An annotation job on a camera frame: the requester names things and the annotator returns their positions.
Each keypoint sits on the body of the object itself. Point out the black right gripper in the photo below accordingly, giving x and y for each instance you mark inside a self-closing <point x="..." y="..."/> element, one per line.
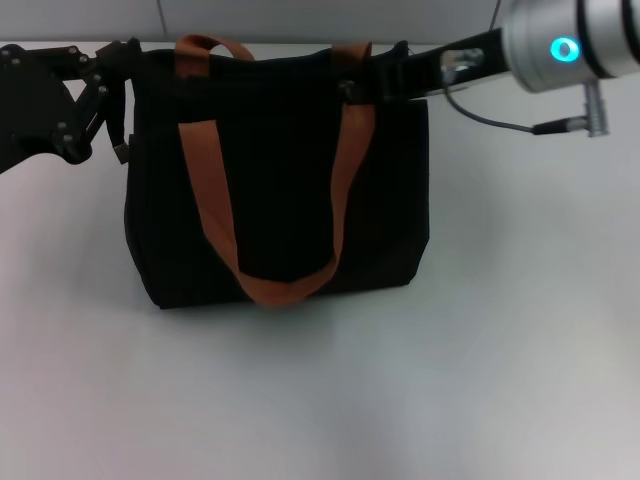
<point x="425" y="72"/>

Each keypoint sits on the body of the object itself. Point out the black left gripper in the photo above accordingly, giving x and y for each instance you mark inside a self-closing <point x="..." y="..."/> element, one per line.
<point x="30" y="110"/>

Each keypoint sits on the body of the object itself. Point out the silver zipper pull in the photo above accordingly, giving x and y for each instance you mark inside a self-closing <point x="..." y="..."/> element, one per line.
<point x="350" y="92"/>

